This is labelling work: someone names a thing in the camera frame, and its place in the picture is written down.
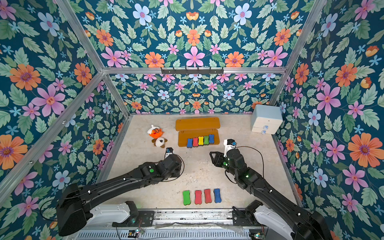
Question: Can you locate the blue eraser top shelf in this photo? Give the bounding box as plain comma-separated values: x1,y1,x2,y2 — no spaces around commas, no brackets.
214,189,222,203

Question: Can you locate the blue eraser shelf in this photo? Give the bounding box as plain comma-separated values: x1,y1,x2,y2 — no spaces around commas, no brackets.
209,134,215,145
214,189,222,203
187,139,193,148

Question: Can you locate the green eraser top shelf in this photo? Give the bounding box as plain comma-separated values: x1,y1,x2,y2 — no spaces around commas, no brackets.
183,190,191,206

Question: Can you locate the green eraser shelf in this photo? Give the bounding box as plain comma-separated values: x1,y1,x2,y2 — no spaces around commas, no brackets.
204,136,210,146
183,190,191,206

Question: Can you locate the red eraser top shelf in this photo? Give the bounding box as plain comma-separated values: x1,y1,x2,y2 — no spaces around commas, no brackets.
195,190,203,205
204,189,212,204

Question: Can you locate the red eraser shelf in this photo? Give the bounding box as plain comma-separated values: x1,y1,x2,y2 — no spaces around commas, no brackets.
204,189,212,204
195,190,203,205
193,138,199,148

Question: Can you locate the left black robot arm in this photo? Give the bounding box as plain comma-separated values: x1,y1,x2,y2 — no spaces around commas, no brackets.
56,154,184,237

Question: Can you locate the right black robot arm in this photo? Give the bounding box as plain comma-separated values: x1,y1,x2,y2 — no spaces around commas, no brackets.
210,149,333,240

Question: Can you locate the blue eraser bottom shelf left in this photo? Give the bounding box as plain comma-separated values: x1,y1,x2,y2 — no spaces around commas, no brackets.
187,139,193,148

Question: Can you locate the blue eraser bottom shelf right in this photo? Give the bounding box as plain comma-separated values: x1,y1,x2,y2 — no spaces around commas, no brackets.
209,134,215,145

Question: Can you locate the red eraser bottom shelf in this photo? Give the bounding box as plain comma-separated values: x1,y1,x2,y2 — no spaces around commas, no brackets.
193,138,199,148

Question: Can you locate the green eraser bottom shelf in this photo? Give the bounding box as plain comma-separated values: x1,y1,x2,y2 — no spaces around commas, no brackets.
204,136,210,146

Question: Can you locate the yellow eraser bottom shelf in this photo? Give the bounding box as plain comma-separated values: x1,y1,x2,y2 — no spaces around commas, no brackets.
198,136,205,146

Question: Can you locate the wooden two-tier shelf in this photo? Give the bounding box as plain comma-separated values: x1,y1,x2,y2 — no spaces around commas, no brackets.
175,117,221,148

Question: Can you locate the brown white plush toy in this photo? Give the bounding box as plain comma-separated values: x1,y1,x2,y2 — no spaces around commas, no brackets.
152,137,168,149

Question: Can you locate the orange plush pouch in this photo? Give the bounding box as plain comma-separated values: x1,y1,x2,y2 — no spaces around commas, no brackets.
147,125,164,139

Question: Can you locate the light blue drawer cabinet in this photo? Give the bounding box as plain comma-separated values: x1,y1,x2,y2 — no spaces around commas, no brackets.
251,105,283,135

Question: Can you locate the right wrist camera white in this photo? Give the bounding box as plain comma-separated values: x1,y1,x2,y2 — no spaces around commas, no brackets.
224,139,237,158

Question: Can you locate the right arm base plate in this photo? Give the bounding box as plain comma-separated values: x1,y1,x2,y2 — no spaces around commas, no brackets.
232,207,261,227

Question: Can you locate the aluminium front rail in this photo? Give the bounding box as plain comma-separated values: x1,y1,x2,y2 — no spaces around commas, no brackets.
64,208,316,240

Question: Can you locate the black wall hook rack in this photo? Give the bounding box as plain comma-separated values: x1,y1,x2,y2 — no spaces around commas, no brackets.
161,67,224,75

